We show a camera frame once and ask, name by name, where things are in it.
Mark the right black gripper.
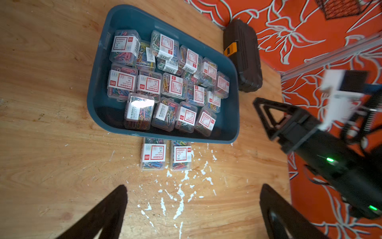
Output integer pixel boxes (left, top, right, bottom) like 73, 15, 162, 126
253, 97, 382, 219

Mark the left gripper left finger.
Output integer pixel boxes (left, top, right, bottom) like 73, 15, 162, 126
58, 185, 128, 239

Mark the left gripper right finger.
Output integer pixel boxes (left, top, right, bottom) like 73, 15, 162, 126
260, 184, 328, 239

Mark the removed paper clip box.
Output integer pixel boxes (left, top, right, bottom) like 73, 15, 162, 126
170, 140, 192, 171
141, 137, 167, 170

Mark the blue plastic storage tray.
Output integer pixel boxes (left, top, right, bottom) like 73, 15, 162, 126
87, 5, 240, 143

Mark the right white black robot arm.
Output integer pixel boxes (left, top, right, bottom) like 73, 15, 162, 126
253, 69, 382, 220

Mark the paper clip box front right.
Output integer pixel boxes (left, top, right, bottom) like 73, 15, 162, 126
195, 107, 217, 137

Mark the paper clip box front left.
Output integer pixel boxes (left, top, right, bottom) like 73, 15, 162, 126
124, 93, 155, 131

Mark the paper clip box middle left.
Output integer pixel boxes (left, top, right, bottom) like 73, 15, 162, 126
107, 63, 138, 102

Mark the paper clip box back middle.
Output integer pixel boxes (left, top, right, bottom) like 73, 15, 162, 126
150, 30, 180, 61

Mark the paper clip box back left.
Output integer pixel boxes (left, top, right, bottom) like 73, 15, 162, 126
109, 29, 141, 67

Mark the black tool case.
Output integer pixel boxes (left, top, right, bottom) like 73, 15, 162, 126
223, 19, 263, 93

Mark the black wire wall basket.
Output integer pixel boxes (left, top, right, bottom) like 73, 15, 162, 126
315, 0, 373, 20

